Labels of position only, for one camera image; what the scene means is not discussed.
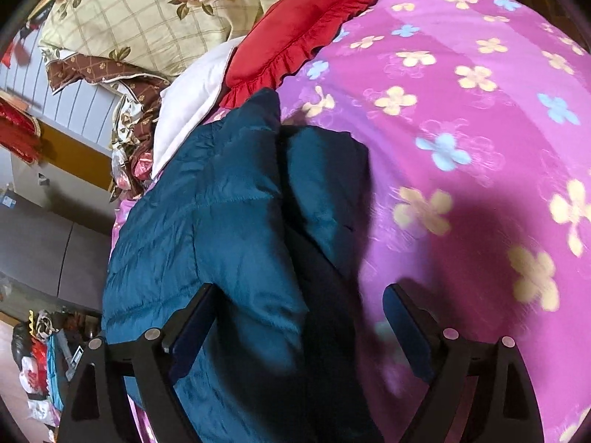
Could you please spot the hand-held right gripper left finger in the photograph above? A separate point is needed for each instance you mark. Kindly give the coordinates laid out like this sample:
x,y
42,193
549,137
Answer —
x,y
194,327

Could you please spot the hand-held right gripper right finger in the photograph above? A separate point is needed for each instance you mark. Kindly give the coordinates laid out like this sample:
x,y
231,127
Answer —
x,y
406,323

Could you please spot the teal down jacket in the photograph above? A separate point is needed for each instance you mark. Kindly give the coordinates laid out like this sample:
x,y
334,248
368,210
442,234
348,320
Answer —
x,y
207,221

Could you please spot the pile of bags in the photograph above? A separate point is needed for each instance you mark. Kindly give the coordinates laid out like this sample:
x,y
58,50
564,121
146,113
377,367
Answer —
x,y
41,360

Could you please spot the clear plastic bag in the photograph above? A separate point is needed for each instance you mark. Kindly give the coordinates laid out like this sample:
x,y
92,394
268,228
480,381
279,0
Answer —
x,y
122,177

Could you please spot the grey cabinet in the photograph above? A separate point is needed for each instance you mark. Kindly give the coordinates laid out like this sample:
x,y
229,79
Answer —
x,y
46,240

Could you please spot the pink floral bedsheet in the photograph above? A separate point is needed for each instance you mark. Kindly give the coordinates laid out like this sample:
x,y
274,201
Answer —
x,y
461,124

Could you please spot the white pillow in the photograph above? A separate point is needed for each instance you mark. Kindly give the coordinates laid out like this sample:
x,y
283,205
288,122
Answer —
x,y
189,101

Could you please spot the red hanging cloth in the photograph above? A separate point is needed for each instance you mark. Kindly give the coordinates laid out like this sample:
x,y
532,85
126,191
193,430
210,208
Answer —
x,y
18,134

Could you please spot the red ruffled pillow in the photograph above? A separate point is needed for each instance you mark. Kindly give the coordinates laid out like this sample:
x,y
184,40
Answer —
x,y
295,37

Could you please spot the cream floral quilt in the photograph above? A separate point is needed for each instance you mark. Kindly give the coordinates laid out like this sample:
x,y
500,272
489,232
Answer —
x,y
138,18

